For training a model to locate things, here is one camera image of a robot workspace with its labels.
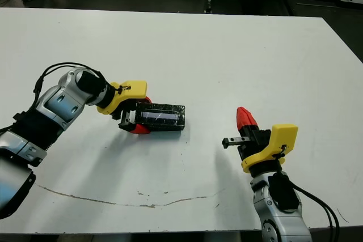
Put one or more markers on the black box lid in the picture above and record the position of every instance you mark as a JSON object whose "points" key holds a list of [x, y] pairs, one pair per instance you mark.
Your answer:
{"points": [[158, 117]]}

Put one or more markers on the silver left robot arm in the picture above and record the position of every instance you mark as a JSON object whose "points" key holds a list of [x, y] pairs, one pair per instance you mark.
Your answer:
{"points": [[56, 103]]}

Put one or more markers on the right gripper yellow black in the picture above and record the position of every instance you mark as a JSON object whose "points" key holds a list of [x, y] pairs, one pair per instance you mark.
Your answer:
{"points": [[283, 137]]}

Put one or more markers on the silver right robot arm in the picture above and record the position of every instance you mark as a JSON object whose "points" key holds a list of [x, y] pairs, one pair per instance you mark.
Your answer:
{"points": [[280, 219]]}

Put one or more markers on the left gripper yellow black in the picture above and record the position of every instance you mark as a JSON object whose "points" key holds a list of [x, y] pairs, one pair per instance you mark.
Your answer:
{"points": [[133, 87]]}

